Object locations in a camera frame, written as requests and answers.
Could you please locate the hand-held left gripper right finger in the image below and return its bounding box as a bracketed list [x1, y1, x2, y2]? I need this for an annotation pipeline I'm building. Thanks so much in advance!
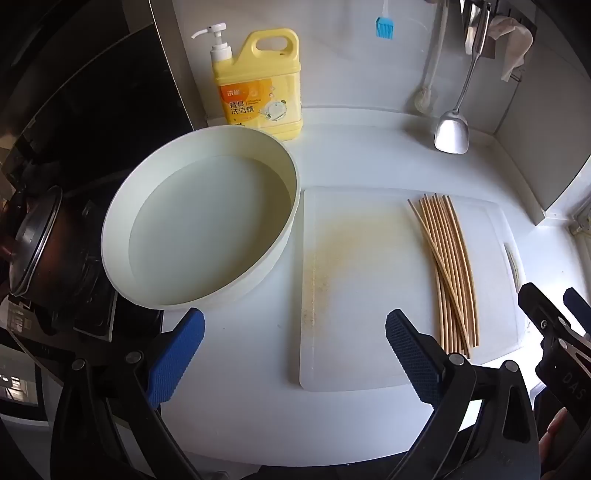
[385, 308, 542, 480]

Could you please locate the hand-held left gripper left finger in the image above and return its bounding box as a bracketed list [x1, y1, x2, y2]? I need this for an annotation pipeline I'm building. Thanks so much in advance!
[50, 307, 206, 480]

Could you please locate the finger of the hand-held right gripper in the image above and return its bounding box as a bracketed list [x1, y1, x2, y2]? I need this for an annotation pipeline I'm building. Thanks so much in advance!
[563, 287, 591, 335]
[518, 282, 573, 344]

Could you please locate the bundle of wooden chopsticks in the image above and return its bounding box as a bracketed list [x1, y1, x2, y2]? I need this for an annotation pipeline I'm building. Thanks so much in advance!
[407, 193, 481, 360]

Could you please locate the white round basin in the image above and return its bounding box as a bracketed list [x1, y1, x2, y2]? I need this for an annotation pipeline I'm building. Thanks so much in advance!
[100, 124, 300, 311]

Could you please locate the person's right hand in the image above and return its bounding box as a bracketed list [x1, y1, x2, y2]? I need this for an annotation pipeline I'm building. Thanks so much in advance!
[537, 407, 570, 472]

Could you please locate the black gas stove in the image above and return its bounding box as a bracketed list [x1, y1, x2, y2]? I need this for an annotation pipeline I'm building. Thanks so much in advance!
[0, 175, 167, 425]

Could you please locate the white plastic cutting board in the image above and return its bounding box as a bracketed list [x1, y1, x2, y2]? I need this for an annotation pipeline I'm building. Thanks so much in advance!
[298, 186, 527, 392]

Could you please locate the dark cooking pot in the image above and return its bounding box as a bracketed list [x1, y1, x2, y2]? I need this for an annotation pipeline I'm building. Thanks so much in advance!
[0, 185, 114, 326]

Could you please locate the glass pot lid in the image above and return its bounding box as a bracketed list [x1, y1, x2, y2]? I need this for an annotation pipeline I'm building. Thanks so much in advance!
[7, 185, 64, 297]

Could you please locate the steel spatula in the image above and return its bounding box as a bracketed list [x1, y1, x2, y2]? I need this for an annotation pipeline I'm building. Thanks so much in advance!
[433, 4, 491, 155]

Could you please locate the beige rag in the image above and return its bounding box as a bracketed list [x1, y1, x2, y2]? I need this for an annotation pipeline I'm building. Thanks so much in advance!
[489, 16, 534, 83]

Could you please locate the yellow dish soap bottle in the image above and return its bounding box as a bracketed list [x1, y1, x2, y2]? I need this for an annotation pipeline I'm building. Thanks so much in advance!
[191, 24, 303, 143]

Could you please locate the hanging steel utensil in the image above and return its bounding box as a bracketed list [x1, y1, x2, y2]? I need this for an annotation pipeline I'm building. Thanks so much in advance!
[463, 4, 479, 52]

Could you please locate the blue silicone brush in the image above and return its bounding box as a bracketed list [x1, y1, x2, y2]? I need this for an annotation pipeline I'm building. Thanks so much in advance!
[375, 0, 396, 40]

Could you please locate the white wall socket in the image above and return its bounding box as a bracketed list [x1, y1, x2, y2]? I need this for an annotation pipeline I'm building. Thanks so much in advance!
[570, 198, 591, 237]

